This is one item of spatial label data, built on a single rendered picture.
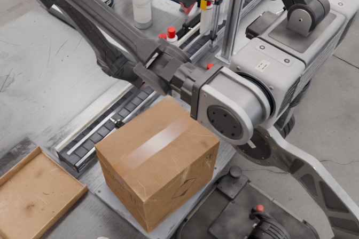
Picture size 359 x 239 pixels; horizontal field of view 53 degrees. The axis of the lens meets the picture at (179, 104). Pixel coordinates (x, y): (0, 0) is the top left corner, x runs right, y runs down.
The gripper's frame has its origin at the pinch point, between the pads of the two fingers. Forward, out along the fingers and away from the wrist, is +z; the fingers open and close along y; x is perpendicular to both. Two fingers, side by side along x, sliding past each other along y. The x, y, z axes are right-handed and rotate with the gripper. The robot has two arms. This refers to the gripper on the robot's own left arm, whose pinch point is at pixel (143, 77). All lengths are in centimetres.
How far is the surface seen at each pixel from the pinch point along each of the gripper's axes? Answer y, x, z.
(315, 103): -52, -28, 153
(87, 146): -1.6, 31.3, -16.3
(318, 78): -43, -46, 168
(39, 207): -4, 54, -30
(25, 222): -5, 58, -34
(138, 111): -4.4, 13.2, 0.9
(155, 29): 22.0, -18.9, 27.3
